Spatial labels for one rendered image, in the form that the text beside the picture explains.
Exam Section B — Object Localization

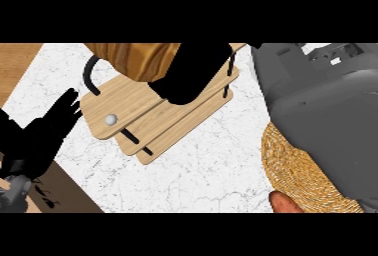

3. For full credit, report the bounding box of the small white ball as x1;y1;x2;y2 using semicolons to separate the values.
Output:
104;114;120;126

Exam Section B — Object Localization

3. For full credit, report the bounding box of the wooden tiered shelf black frame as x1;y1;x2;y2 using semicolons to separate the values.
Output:
82;43;248;166

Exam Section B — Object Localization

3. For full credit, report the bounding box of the dark brown flat board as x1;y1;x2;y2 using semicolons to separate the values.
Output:
24;160;107;214

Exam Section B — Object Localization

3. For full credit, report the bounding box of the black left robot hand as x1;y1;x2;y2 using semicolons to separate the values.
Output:
0;87;85;181

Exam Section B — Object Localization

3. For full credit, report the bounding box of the round woven straw placemat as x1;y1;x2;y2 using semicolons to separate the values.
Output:
260;121;367;214

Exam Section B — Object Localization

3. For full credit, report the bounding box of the brown wood-grain object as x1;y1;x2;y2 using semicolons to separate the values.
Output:
83;43;183;83

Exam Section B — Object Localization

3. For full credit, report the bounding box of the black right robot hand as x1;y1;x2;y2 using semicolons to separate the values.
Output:
147;43;234;106

